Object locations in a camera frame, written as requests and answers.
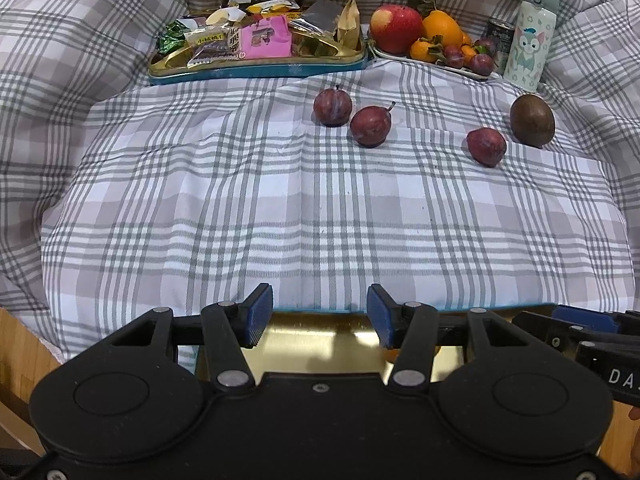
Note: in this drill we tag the small purple plum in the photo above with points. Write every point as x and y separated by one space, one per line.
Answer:
485 46
453 56
481 64

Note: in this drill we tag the large orange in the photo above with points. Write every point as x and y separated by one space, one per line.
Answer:
389 355

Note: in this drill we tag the brown wrapped snack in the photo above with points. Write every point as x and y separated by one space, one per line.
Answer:
212 55

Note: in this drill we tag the dark brown kiwi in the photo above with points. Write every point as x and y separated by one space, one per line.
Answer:
532 121

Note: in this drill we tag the green foil candy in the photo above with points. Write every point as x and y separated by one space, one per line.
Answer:
172 36

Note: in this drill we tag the purple plum with stem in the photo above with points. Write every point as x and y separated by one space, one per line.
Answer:
370 126

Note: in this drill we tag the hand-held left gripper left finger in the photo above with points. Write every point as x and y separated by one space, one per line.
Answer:
260 315

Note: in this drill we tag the yellow label snack packet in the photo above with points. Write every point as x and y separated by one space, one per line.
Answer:
206 38

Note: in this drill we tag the pink snack packet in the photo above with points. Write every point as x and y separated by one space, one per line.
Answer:
265 37

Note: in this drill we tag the teal tin of snacks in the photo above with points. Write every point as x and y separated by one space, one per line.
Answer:
250 71

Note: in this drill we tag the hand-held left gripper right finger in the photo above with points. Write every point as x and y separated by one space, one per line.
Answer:
379 317

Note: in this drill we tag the small persimmon with leaves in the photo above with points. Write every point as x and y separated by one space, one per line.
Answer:
420 51

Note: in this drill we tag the gold metal tray teal rim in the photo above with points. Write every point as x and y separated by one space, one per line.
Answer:
310 340

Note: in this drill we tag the white mint cartoon bottle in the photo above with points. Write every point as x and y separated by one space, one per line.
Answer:
529 40

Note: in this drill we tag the kraft paper packet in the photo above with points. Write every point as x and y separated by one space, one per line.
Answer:
348 22

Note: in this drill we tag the oval orange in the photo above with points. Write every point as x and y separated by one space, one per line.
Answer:
442 29

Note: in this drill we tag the dark drink can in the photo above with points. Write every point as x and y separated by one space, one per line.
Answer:
500 42

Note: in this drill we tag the white fruit plate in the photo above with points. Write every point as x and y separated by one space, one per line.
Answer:
387 56

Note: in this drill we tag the person's right hand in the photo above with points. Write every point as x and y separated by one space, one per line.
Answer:
635 411

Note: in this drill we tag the grey plaid blanket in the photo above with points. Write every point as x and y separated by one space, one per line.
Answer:
200 210

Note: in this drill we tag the red apple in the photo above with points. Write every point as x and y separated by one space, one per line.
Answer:
396 29

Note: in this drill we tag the grey foil packet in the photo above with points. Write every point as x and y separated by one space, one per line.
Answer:
319 16

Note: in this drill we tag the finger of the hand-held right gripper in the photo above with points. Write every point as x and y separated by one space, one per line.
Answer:
537 325
585 317

